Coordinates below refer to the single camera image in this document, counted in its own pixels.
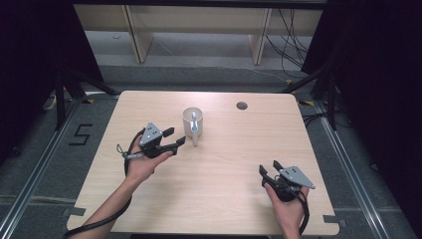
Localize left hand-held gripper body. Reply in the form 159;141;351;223
138;121;172;159

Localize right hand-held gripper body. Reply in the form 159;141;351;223
270;165;317;203

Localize white cup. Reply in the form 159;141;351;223
181;106;204;147

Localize person's left hand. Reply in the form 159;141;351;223
124;151;174;185

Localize person's right hand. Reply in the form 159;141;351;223
264;183;311;230

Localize black metal stand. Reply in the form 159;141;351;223
278;64;338;131
54;65;119;131

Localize light wooden shelf unit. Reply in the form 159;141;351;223
73;3;323;66

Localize black curtain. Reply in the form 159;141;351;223
301;0;422;231
0;0;105;167

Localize grey cable plug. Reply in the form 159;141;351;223
115;142;145;161

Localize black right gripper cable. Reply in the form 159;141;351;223
296;189;311;236

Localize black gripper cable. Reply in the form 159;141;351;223
296;189;311;236
62;126;147;239

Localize metal floor rail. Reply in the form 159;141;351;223
0;99;84;239
314;101;390;239

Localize black floor cables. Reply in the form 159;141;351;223
301;112;353;129

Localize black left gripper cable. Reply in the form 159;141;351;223
62;126;147;239

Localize bundle of black cables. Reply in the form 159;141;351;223
265;8;314;80

